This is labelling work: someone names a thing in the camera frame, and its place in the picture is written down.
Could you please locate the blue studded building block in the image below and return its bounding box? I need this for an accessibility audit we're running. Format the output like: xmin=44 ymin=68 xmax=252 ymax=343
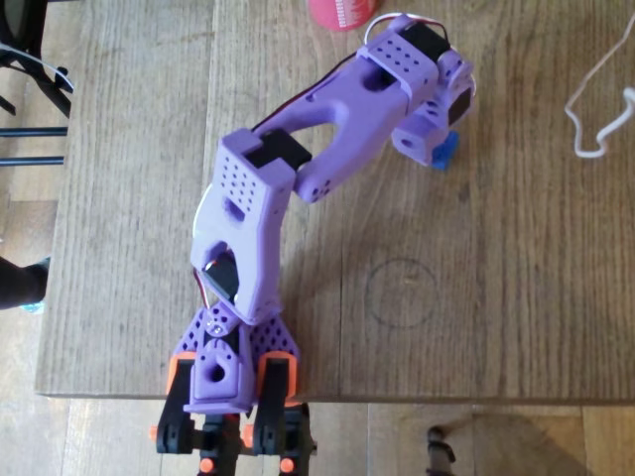
xmin=430 ymin=130 xmax=459 ymax=173

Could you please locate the purple perforated robot base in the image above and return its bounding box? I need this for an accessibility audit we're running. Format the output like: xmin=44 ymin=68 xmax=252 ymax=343
xmin=176 ymin=304 xmax=304 ymax=416

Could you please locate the red plastic cup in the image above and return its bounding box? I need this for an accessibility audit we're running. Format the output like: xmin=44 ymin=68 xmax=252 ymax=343
xmin=307 ymin=0 xmax=384 ymax=33

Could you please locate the dark furniture foot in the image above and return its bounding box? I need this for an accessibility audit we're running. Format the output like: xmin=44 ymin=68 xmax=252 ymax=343
xmin=425 ymin=424 xmax=458 ymax=476

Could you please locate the dark shoe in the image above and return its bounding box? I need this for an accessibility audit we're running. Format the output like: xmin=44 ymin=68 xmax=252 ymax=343
xmin=0 ymin=249 xmax=53 ymax=314

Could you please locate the white red wrist servo cable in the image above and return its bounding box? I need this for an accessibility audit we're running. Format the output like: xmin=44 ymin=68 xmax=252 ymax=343
xmin=363 ymin=11 xmax=452 ymax=52

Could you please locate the white cord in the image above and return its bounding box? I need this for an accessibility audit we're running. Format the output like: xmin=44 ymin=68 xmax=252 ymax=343
xmin=565 ymin=9 xmax=635 ymax=161

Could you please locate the white red black base cable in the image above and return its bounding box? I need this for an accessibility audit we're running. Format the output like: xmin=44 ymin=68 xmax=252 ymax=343
xmin=190 ymin=197 xmax=220 ymax=312

